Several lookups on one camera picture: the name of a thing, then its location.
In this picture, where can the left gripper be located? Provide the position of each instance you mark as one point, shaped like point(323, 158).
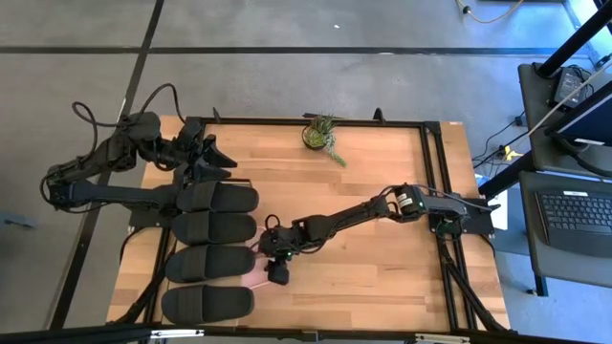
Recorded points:
point(189, 143)

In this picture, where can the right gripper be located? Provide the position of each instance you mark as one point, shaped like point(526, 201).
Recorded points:
point(282, 241)

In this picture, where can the black rubber slide sandal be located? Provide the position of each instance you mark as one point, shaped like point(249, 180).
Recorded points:
point(215, 304)
point(220, 263)
point(225, 228)
point(229, 197)

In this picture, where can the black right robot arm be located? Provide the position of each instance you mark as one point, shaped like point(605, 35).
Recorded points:
point(354, 212)

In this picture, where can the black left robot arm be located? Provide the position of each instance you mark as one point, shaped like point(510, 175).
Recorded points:
point(119, 195)

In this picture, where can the potted green succulent plant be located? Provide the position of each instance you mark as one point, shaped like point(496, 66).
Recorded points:
point(315, 138)

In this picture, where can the small dark blurred object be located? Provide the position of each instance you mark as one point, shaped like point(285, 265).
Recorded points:
point(16, 222)

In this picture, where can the black rig crossbar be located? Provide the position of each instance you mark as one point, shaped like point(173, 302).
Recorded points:
point(72, 334)

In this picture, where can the white box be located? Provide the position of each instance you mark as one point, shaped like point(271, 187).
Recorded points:
point(503, 217)

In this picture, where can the black slanted pole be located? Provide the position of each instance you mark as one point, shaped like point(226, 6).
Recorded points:
point(574, 40)
point(511, 174)

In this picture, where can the grey desk top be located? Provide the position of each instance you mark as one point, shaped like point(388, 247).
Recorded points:
point(540, 143)
point(574, 272)

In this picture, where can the black computer keyboard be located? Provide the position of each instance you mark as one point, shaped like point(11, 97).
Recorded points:
point(574, 215)

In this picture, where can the black power adapter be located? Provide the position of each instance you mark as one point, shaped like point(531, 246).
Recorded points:
point(569, 83)

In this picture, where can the dark flat monitor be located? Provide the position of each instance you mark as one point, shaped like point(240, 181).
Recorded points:
point(593, 122)

